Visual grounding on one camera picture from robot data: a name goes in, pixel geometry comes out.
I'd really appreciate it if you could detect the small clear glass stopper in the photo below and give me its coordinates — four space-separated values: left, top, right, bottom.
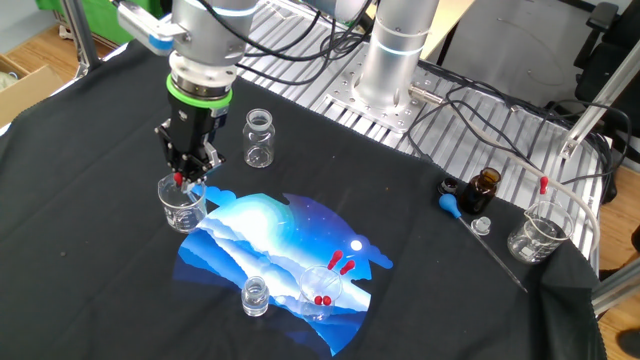
470 216 493 237

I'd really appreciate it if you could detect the black cloth with blue print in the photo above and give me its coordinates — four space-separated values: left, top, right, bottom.
0 33 609 360

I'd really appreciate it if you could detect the black bottle cap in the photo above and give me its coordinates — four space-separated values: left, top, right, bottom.
437 177 461 197

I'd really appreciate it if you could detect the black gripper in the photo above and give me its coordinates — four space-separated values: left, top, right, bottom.
153 97 231 186

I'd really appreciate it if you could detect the brown glass bottle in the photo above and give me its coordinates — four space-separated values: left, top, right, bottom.
458 167 503 216

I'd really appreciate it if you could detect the black office chair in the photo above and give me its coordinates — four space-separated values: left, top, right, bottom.
567 0 640 224

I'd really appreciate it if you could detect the green wrist adapter ring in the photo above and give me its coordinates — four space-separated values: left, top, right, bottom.
165 73 234 110

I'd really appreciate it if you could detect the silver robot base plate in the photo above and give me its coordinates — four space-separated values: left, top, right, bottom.
309 42 441 134

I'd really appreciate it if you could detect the black table cable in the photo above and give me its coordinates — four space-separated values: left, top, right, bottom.
405 85 551 174
547 98 633 187

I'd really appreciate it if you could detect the aluminium frame post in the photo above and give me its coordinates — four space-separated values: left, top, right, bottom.
591 257 640 316
558 37 640 161
59 0 104 79

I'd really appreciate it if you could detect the beige hose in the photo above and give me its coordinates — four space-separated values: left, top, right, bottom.
462 122 600 254

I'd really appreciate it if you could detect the glass beaker holding droppers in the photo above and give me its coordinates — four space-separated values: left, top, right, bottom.
297 264 345 321

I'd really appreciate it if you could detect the long blue bulb pipette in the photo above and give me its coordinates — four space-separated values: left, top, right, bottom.
438 193 529 294

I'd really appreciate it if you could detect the clear glass beaker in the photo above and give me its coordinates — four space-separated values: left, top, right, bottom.
157 172 209 235

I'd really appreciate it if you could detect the small clear glass vial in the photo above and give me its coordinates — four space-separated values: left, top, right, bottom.
240 275 271 318

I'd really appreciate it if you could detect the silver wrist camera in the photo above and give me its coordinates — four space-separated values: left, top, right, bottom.
116 0 177 57

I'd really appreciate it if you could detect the glass beaker holding liquid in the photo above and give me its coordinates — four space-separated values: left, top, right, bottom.
506 199 575 265

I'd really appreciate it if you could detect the brown cardboard box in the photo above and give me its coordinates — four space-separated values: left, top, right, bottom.
0 53 66 130

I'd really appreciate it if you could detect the pale wooden board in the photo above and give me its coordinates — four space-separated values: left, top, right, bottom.
419 0 476 61

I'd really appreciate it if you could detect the green fabric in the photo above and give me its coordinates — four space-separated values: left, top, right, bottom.
34 0 174 46

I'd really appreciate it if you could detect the clear wide-mouth glass bottle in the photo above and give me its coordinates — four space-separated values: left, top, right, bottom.
242 108 276 170

